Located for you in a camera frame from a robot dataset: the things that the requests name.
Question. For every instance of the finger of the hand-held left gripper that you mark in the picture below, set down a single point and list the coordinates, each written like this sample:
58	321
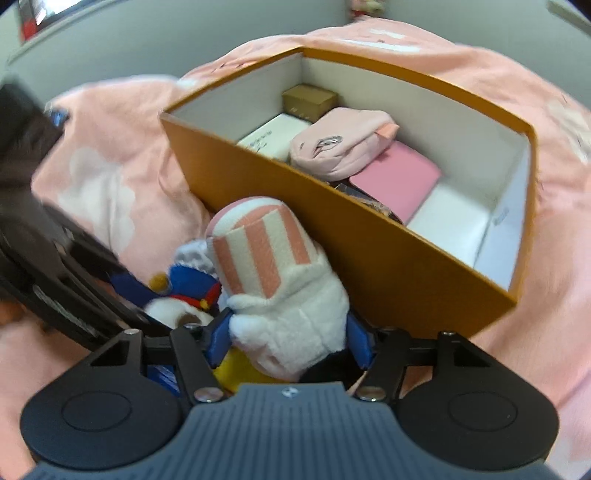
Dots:
131	288
57	115

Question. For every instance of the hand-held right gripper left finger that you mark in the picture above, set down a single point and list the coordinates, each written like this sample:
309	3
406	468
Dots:
217	341

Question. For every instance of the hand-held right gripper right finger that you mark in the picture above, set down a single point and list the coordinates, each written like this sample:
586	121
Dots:
359	344

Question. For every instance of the blue penguin plush toy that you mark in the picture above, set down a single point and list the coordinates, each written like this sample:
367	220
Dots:
194	286

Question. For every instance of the pink striped white plush toy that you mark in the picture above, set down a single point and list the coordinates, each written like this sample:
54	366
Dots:
281	314

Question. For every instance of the orange cardboard box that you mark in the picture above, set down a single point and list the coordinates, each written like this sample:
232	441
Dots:
369	263

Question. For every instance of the pink printed blanket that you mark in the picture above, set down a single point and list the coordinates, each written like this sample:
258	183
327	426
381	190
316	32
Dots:
115	175

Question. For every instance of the dark brown packet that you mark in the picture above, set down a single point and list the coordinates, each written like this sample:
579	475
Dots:
364	198

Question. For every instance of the flat pink box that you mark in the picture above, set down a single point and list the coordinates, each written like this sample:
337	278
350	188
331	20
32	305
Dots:
397	180

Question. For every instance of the pink zipper pouch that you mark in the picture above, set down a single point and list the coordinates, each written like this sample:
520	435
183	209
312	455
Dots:
351	138

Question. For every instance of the white printed box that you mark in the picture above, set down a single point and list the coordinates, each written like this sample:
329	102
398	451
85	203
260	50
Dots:
272	136

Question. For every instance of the small gold box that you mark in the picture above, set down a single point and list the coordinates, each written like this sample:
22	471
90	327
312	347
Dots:
309	99

